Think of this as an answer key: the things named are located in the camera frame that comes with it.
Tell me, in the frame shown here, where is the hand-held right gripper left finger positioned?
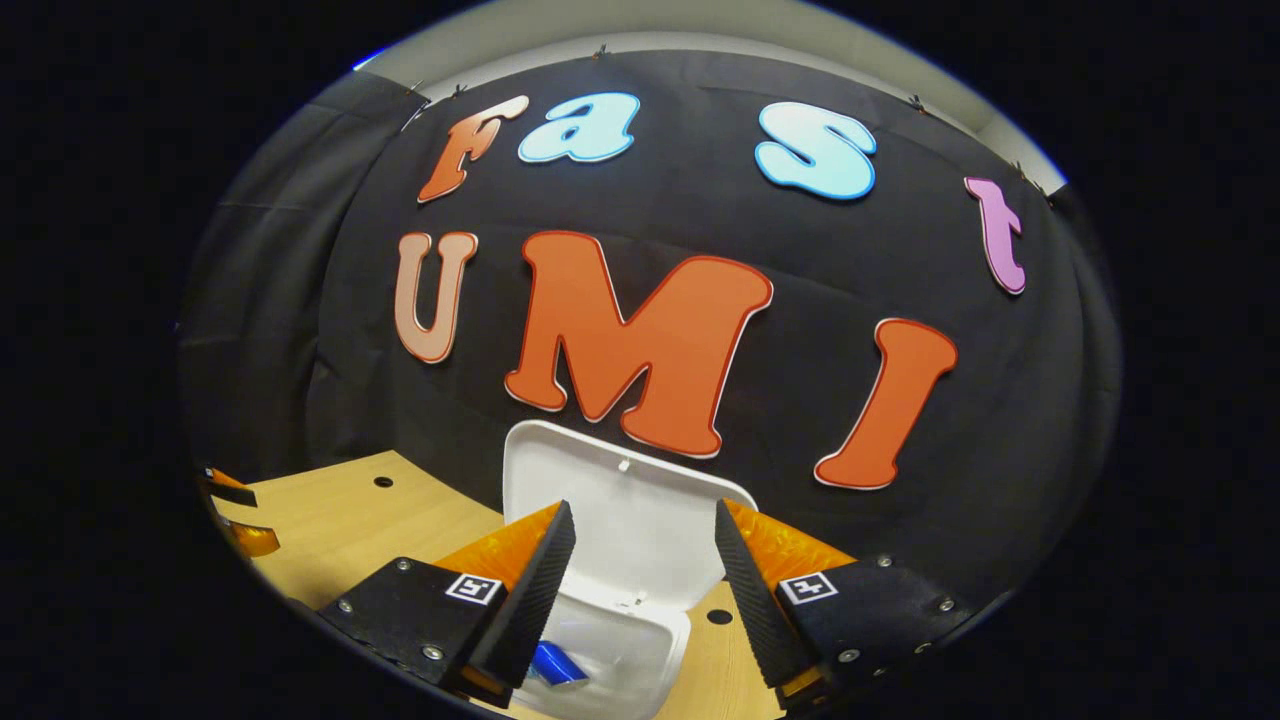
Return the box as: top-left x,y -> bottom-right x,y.
318,500 -> 579,709

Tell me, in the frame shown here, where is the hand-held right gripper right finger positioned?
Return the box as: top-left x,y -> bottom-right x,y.
714,498 -> 976,709

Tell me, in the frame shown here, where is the silver blue pop can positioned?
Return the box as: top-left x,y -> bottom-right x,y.
528,640 -> 591,691

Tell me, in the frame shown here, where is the white garbage bin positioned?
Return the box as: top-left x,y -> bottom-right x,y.
500,418 -> 761,720

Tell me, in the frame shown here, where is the wooden desktop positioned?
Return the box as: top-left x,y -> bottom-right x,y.
240,450 -> 791,720

